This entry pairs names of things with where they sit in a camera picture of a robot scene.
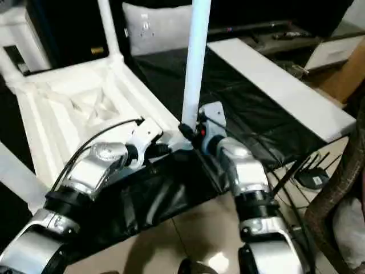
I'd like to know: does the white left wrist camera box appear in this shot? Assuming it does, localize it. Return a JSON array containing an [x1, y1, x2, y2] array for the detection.
[[128, 118, 164, 170]]

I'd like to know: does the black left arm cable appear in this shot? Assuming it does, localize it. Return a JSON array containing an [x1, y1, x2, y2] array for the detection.
[[51, 117, 147, 192]]

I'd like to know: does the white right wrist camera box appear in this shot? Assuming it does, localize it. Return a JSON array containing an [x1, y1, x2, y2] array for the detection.
[[197, 102, 228, 139]]

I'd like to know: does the black stand leg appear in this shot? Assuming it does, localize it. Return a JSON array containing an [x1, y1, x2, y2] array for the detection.
[[267, 134, 355, 196]]

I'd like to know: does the white plastic table leg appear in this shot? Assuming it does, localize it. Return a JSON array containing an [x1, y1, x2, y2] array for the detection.
[[0, 49, 27, 87], [180, 0, 213, 132], [97, 0, 124, 62], [0, 140, 49, 215]]

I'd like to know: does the brown cardboard panel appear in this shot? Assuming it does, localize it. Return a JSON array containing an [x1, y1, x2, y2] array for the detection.
[[319, 40, 365, 104]]

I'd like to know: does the white plastic table top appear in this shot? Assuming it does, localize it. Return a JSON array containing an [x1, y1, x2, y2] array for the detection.
[[14, 54, 194, 215]]

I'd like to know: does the black cabinet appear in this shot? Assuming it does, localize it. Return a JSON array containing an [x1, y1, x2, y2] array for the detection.
[[26, 0, 129, 69]]

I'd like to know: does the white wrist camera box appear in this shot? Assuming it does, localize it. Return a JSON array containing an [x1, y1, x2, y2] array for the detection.
[[128, 118, 164, 170], [197, 102, 228, 139]]

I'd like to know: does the white glass-door cabinet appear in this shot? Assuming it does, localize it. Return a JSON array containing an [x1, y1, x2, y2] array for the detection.
[[0, 6, 52, 75]]

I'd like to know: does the black work mat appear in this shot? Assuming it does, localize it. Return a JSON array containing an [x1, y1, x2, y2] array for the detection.
[[0, 46, 323, 266]]

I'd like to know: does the white flat board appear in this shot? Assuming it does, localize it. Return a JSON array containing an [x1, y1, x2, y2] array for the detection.
[[206, 37, 357, 143]]

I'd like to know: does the black low shelf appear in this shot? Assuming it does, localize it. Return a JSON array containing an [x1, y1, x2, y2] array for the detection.
[[208, 20, 343, 56]]

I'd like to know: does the black box white label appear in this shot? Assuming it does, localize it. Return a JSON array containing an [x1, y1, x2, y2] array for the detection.
[[295, 170, 329, 191]]

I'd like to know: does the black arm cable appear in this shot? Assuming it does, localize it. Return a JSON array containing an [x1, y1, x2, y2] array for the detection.
[[51, 117, 147, 192], [216, 117, 320, 269]]

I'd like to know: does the white side cabinet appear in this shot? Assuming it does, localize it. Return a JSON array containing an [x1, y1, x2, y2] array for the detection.
[[305, 34, 365, 72]]

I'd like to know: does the black remote control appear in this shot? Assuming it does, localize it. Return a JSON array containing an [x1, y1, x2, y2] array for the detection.
[[274, 31, 303, 40]]

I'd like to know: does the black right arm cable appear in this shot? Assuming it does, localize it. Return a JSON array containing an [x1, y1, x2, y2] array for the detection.
[[216, 117, 320, 269]]

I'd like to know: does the dark right robot foot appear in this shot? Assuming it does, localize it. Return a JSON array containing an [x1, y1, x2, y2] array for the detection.
[[177, 258, 221, 274]]

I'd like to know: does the light grey cushion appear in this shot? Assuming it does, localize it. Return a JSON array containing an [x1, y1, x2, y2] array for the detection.
[[121, 3, 194, 57]]

